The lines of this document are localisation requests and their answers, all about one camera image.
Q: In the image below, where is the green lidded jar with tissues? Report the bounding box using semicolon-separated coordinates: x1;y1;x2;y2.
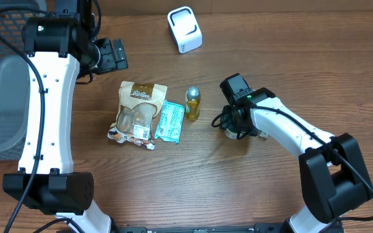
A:
225;128;240;140

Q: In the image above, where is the small teal tissue pack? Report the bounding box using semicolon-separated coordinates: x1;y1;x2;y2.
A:
258;131;270;140

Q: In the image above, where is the yellow liquid bottle silver cap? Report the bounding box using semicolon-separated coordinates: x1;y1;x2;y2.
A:
185;86;201;121

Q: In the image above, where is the brown snack wrapper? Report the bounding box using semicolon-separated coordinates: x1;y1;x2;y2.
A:
107;81;167;150

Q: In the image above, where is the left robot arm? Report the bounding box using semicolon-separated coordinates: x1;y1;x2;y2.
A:
3;1;127;232

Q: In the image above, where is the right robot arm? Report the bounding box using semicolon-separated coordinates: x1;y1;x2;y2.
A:
212;73;373;232

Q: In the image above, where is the white barcode scanner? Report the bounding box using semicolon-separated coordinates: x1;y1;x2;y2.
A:
167;6;203;54

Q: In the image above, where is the dark grey plastic basket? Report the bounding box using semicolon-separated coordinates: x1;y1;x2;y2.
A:
0;0;47;160

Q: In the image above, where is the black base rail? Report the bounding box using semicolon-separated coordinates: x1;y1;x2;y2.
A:
113;223;285;233

